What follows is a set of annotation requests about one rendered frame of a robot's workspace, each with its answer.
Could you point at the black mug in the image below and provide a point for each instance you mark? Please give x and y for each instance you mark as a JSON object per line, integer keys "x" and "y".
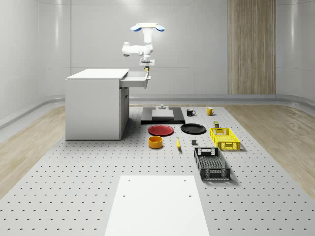
{"x": 190, "y": 112}

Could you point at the white board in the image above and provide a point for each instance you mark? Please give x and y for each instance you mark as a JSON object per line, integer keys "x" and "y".
{"x": 157, "y": 209}

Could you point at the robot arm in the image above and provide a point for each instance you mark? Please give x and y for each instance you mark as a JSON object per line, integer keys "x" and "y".
{"x": 134, "y": 50}

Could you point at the yellow mug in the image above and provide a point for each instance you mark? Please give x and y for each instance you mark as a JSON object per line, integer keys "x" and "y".
{"x": 209, "y": 111}

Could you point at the grey cube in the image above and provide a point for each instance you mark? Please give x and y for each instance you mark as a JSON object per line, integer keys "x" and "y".
{"x": 194, "y": 142}

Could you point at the black plate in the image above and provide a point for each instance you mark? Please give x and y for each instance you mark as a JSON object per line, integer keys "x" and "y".
{"x": 193, "y": 128}

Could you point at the black stove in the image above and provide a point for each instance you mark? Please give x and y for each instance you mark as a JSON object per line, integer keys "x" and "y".
{"x": 147, "y": 118}

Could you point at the white cabinet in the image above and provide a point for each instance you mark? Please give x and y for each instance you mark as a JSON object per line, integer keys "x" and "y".
{"x": 93, "y": 105}

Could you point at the banana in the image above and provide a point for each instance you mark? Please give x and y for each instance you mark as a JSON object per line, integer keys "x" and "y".
{"x": 178, "y": 145}

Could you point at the flat-sided can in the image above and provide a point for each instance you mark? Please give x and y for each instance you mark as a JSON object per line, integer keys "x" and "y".
{"x": 216, "y": 124}

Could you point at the yellow bowl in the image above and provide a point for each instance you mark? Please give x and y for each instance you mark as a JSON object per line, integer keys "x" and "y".
{"x": 155, "y": 143}

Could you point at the white drawer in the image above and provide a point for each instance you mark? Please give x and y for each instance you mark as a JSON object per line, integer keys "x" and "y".
{"x": 134, "y": 78}

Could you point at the dark grey basket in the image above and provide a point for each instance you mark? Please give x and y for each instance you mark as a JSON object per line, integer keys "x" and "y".
{"x": 215, "y": 173}

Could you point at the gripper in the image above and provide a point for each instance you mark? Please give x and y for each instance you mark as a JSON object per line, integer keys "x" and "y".
{"x": 150, "y": 62}

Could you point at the red plate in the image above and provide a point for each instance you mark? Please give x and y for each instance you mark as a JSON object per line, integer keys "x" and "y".
{"x": 161, "y": 130}

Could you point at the yellow basket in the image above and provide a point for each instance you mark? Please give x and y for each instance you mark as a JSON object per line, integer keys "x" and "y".
{"x": 232, "y": 145}

